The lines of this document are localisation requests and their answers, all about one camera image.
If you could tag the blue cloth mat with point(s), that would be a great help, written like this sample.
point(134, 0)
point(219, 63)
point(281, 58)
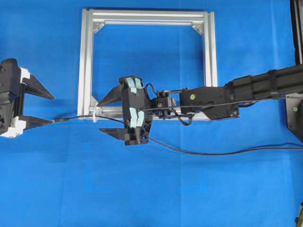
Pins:
point(70, 174)

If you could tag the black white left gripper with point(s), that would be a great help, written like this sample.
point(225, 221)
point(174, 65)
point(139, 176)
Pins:
point(12, 78)

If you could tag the aluminium extrusion frame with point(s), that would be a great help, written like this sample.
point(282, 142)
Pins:
point(170, 49)

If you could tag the white zip tie loop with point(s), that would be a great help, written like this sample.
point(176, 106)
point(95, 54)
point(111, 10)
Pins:
point(95, 111)

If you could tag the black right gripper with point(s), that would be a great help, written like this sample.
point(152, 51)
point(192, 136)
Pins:
point(135, 100)

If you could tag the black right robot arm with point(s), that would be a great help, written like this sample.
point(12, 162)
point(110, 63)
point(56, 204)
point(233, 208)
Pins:
point(216, 103)

